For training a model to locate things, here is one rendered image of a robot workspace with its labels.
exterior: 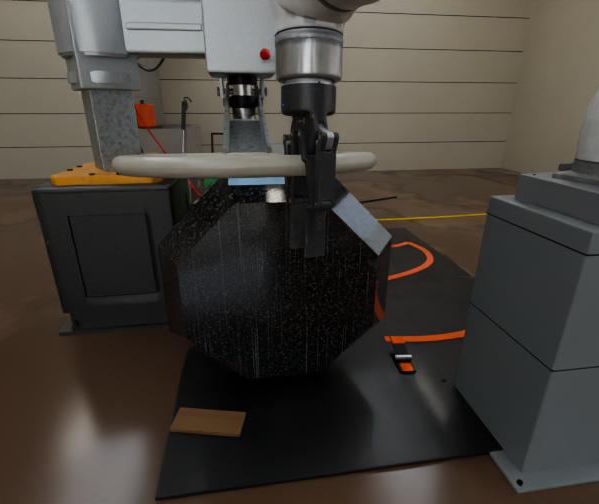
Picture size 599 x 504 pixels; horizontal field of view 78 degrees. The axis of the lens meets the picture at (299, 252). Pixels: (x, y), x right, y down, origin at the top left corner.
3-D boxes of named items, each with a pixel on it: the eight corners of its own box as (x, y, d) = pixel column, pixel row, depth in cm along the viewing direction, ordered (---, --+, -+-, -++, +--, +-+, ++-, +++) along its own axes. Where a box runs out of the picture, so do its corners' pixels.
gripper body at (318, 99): (348, 82, 48) (346, 155, 51) (318, 90, 56) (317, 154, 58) (296, 77, 45) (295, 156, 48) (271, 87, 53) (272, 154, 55)
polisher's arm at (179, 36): (43, 53, 158) (27, -17, 149) (78, 63, 190) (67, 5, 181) (220, 56, 166) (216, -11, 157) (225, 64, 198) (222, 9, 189)
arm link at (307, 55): (323, 49, 55) (322, 93, 57) (264, 42, 51) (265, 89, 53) (357, 33, 47) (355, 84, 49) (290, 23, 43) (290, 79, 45)
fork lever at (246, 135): (218, 95, 149) (216, 82, 146) (266, 96, 152) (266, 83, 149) (209, 167, 94) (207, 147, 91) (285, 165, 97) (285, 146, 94)
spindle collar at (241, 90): (231, 118, 137) (225, 22, 126) (256, 118, 138) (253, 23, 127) (230, 119, 126) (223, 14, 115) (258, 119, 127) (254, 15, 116)
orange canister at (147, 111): (134, 130, 428) (129, 99, 417) (144, 128, 475) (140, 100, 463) (153, 130, 431) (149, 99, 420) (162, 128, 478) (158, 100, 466)
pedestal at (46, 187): (57, 336, 187) (17, 190, 161) (102, 280, 248) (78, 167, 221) (192, 325, 196) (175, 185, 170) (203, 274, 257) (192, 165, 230)
